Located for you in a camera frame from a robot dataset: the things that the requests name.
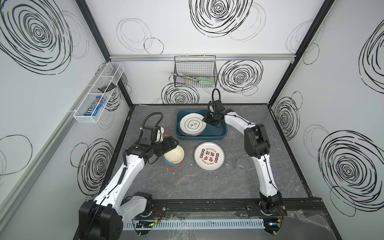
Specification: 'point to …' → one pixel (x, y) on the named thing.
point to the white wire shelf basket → (112, 73)
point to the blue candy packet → (95, 106)
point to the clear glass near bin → (231, 132)
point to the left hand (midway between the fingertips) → (175, 144)
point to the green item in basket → (206, 82)
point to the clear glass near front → (243, 165)
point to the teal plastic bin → (212, 132)
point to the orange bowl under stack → (171, 164)
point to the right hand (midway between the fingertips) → (201, 120)
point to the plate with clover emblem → (192, 124)
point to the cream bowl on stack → (176, 155)
